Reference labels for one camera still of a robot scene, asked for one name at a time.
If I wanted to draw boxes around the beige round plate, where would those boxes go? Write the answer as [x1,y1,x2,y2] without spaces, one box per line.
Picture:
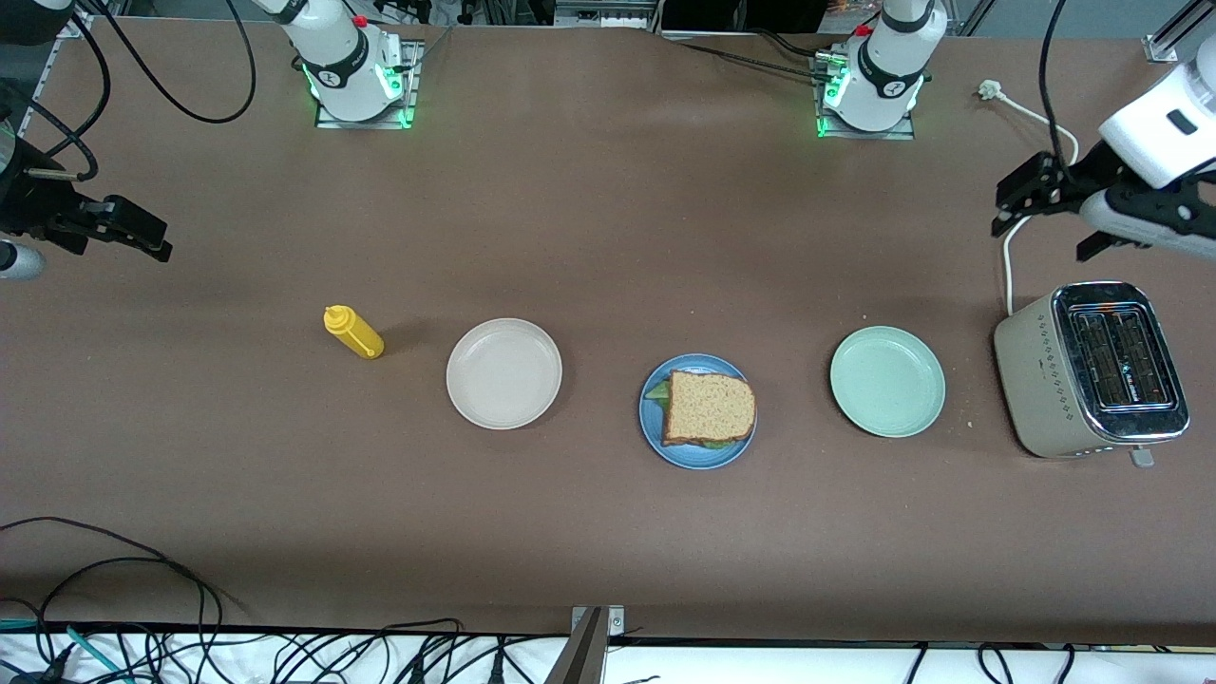
[446,317,563,431]

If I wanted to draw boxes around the blue round plate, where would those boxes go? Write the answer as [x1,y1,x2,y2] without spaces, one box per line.
[638,353,759,470]

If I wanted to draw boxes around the beige chrome toaster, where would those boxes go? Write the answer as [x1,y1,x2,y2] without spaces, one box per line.
[993,280,1191,469]

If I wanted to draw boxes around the light green round plate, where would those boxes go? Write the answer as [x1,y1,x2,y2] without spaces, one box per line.
[829,325,947,439]

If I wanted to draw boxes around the green lettuce leaf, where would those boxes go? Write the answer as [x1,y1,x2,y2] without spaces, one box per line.
[645,378,740,450]

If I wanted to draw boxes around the aluminium frame profile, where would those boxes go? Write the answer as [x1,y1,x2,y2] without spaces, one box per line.
[0,9,96,186]
[1145,0,1216,66]

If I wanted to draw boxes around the teal cable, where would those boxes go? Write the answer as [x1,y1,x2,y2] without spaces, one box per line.
[0,617,134,684]

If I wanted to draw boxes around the yellow squeeze bottle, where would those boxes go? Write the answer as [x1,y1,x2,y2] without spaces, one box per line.
[324,305,386,360]

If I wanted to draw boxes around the aluminium table bracket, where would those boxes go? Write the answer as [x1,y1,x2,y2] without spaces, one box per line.
[544,605,628,684]

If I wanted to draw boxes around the white toaster power cord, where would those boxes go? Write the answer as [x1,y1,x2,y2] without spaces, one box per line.
[978,80,1080,316]

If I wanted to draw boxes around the brown bread slice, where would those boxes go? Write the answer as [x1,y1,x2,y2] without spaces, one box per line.
[661,370,758,447]

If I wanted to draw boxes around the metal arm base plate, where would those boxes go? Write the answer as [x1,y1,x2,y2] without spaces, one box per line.
[813,49,918,142]
[313,38,422,130]

